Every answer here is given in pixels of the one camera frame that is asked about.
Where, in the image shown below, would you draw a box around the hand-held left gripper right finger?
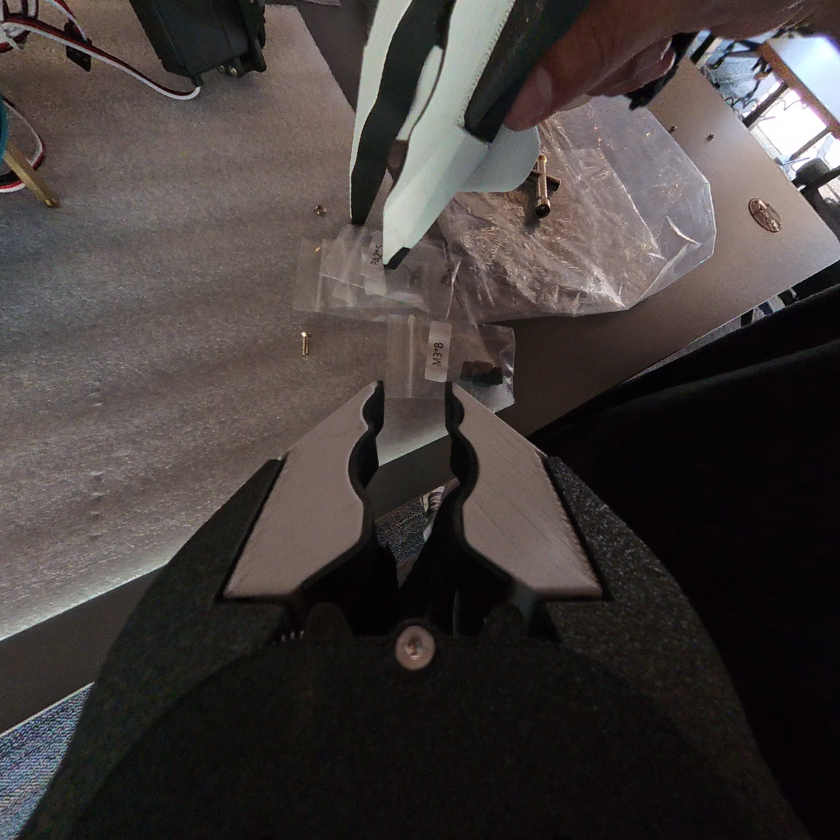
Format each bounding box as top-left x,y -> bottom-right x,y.
445,382 -> 605,599

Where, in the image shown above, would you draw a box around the large clear parts bag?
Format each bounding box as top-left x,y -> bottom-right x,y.
436,105 -> 716,324

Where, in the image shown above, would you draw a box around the white foam mat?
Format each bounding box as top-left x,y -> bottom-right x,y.
0,0 -> 473,643

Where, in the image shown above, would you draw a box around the clear bag small screws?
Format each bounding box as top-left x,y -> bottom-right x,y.
294,226 -> 454,320

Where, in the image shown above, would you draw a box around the person's right hand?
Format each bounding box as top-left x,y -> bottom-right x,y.
505,0 -> 840,133

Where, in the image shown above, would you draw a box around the clear bag black parts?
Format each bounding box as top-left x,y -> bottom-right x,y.
387,318 -> 517,413

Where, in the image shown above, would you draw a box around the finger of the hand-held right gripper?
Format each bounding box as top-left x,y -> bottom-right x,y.
350,0 -> 421,227
382,0 -> 539,270

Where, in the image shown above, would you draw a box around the red white black servo cable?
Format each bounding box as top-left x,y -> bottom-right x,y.
0,98 -> 47,194

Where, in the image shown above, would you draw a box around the silver cross wrench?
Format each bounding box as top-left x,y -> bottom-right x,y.
521,154 -> 563,221

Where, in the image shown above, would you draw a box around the tied red white servo cable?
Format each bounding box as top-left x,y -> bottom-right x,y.
0,0 -> 201,102

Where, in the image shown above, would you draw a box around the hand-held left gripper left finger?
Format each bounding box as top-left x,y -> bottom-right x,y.
222,382 -> 385,601

